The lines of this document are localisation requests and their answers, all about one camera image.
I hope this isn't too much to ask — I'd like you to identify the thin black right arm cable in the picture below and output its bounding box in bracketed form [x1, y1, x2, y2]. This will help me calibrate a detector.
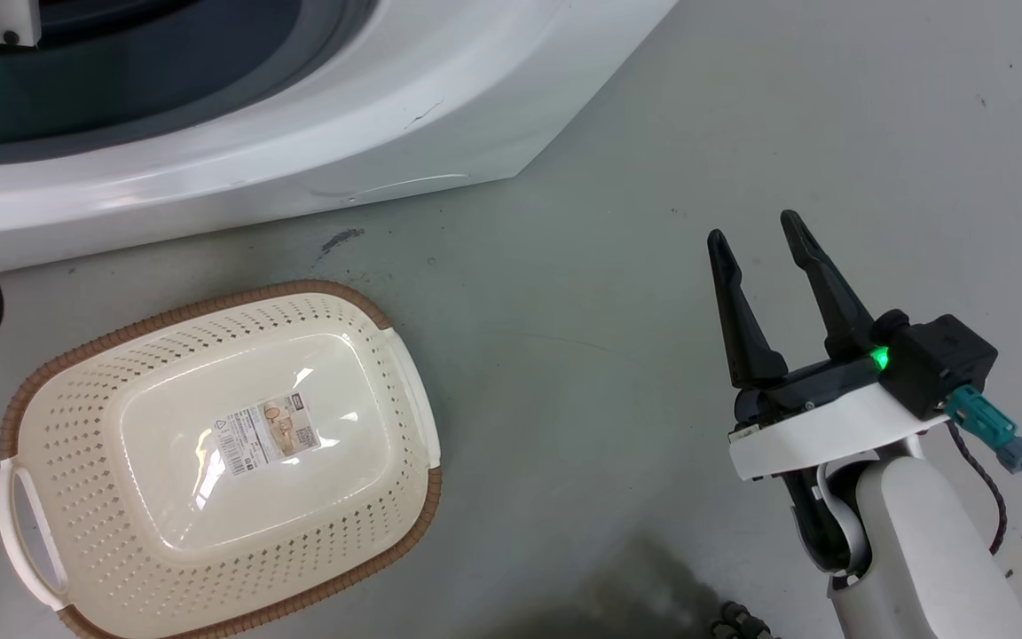
[946, 421, 1022, 556]

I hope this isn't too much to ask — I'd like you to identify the paper label sticker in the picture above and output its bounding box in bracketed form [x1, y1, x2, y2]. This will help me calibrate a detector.
[212, 393, 322, 476]

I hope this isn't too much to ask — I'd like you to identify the teal cable connector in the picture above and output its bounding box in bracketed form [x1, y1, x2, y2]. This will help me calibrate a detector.
[944, 384, 1022, 474]

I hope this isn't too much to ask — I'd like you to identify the grey washing machine door seal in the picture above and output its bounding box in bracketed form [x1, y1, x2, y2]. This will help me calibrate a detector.
[0, 0, 381, 170]

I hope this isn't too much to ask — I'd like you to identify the white washing machine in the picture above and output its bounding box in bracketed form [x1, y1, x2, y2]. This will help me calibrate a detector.
[0, 0, 680, 283]

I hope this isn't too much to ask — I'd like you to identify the black corrugated cable hose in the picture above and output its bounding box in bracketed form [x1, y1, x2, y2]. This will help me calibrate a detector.
[710, 600, 780, 639]

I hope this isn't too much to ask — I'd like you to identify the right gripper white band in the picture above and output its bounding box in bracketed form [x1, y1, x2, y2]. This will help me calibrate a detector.
[707, 209, 950, 482]

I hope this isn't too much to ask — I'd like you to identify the cream perforated laundry basket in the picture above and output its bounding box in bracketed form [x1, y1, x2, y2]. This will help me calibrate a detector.
[0, 280, 443, 639]

